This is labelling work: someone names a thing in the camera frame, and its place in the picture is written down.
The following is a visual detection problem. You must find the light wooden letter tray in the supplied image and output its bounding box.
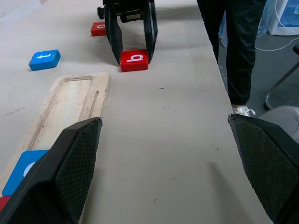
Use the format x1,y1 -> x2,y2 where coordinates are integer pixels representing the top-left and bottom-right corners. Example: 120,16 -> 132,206
0,72 -> 111,190

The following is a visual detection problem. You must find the white sneaker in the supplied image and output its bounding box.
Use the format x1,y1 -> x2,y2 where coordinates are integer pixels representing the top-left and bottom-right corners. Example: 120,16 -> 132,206
231,105 -> 256,117

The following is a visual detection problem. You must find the white cable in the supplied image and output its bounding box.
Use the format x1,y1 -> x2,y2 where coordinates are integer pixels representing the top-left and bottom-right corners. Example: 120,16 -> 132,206
254,0 -> 299,51

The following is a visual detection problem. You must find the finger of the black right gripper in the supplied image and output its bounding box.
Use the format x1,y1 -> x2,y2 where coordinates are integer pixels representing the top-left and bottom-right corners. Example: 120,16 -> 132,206
143,0 -> 159,63
104,1 -> 123,66

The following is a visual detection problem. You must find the white and blue appliance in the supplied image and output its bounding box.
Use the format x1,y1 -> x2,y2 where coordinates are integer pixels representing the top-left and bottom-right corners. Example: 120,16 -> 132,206
256,0 -> 299,37

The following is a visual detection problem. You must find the red letter r block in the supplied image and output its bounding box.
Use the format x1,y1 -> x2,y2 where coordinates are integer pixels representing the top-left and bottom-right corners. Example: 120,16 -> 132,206
0,196 -> 12,211

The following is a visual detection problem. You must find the blue letter o block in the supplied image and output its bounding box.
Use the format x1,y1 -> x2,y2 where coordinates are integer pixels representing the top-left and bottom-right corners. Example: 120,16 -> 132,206
1,150 -> 50,196

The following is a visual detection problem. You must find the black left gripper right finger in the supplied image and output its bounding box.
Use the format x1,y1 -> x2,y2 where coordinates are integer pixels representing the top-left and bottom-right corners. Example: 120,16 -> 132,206
228,113 -> 299,224

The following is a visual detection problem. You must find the red letter b block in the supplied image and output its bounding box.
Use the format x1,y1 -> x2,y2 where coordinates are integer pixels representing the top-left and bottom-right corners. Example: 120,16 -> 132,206
120,49 -> 149,72

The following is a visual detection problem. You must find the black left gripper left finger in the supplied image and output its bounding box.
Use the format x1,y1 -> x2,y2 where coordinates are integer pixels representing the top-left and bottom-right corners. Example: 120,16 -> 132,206
0,117 -> 103,224

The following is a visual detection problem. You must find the person in black trousers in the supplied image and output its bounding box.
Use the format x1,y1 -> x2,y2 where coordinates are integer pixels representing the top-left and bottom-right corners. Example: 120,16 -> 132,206
196,0 -> 267,107

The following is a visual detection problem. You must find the grey metal chair base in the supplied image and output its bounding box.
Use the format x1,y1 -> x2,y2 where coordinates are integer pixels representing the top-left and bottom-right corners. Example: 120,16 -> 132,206
263,44 -> 299,111

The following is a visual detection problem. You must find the silver robot body shell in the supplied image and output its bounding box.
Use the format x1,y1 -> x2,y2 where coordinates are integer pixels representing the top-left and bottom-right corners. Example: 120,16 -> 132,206
258,105 -> 299,140

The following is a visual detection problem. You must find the red letter o block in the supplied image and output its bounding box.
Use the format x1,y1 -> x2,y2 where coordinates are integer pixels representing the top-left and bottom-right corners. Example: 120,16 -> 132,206
90,21 -> 107,37

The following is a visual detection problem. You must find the blue letter t block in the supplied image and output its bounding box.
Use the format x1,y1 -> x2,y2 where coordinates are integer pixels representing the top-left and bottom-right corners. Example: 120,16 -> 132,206
28,49 -> 61,71

